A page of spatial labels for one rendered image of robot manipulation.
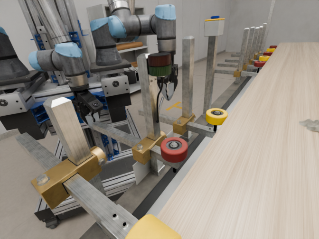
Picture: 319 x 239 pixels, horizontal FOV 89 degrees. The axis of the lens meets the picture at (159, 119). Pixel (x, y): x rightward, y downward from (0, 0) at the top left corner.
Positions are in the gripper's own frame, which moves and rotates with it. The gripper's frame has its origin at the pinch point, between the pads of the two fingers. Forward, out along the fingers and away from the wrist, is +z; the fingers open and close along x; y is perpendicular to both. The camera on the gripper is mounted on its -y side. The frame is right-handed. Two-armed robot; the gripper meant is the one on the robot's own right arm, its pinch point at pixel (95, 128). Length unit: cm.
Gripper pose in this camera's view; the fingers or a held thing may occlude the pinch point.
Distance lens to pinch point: 79.5
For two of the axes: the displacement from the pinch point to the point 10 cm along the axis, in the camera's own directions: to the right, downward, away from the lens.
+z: 0.7, 8.6, 5.0
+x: -5.9, 4.4, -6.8
